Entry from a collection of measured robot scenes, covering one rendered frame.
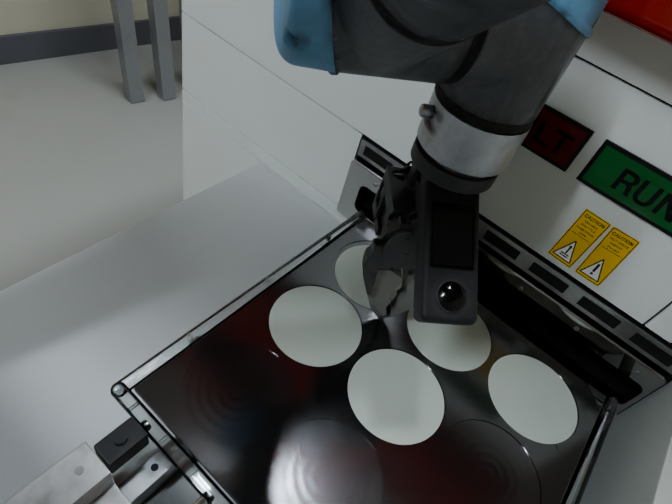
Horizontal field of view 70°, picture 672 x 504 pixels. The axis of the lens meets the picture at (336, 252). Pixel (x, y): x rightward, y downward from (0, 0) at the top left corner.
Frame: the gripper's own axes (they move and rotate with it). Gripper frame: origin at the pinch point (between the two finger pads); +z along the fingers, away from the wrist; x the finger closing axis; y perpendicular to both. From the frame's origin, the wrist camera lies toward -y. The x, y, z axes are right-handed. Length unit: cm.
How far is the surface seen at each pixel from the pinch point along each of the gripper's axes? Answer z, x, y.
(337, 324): 1.9, 4.8, -0.6
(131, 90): 86, 74, 163
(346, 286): 1.8, 3.7, 4.5
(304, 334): 1.9, 8.3, -2.3
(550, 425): 1.9, -17.3, -9.9
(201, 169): 22, 26, 44
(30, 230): 92, 86, 82
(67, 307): 9.9, 34.1, 2.8
